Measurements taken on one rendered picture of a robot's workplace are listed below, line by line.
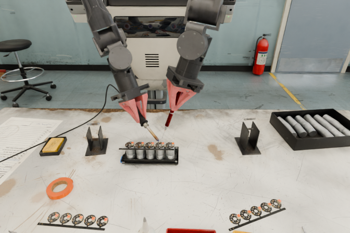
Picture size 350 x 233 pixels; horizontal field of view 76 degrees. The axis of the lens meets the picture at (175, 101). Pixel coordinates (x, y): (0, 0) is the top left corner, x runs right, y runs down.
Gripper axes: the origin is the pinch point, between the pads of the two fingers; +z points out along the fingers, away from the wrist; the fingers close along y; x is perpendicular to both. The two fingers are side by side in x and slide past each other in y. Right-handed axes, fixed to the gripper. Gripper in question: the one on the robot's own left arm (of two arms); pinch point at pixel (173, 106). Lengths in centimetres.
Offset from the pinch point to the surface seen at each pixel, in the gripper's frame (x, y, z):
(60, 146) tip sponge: -24.7, -15.1, 26.7
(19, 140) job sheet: -37, -24, 32
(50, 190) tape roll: -25.2, 2.6, 26.5
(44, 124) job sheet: -31, -31, 30
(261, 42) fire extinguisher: 192, -194, -24
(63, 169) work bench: -22.9, -5.1, 26.8
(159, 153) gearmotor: -0.1, 2.0, 13.7
